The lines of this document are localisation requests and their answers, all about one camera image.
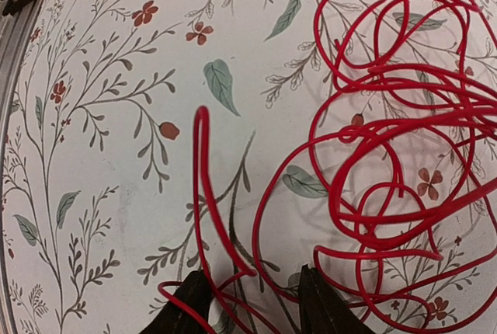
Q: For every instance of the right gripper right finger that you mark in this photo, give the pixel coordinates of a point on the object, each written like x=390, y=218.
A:
x=321, y=308

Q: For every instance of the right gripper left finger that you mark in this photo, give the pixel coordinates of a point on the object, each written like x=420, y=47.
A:
x=187, y=309

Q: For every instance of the floral table mat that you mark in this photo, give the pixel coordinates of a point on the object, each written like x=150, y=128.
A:
x=148, y=139

